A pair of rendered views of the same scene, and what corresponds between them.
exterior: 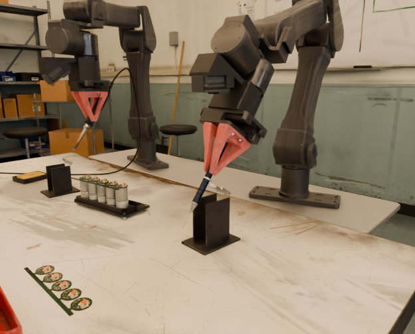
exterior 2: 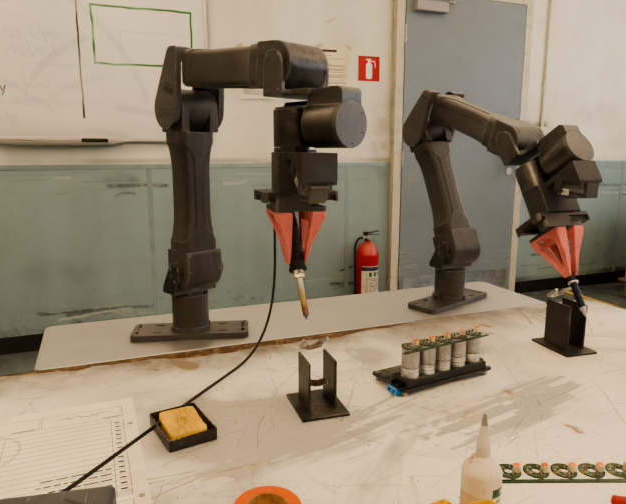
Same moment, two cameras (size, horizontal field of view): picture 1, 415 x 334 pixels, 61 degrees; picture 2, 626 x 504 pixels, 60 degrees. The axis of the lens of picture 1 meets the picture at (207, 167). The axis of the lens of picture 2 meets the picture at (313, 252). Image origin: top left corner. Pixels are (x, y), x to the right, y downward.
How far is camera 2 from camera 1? 1.09 m
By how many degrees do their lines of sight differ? 63
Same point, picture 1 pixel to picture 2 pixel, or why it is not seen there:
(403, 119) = (160, 210)
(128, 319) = not seen: outside the picture
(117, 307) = not seen: outside the picture
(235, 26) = (578, 136)
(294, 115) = (456, 213)
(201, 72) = (594, 179)
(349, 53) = (68, 118)
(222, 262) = (611, 350)
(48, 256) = (603, 420)
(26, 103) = not seen: outside the picture
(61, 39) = (359, 123)
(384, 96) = (130, 181)
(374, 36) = (103, 97)
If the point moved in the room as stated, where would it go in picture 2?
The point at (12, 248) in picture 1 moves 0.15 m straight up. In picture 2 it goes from (581, 443) to (594, 312)
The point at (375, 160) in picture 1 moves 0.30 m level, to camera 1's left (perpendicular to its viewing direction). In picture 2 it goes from (133, 270) to (91, 282)
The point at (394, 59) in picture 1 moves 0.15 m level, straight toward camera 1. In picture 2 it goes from (136, 132) to (146, 131)
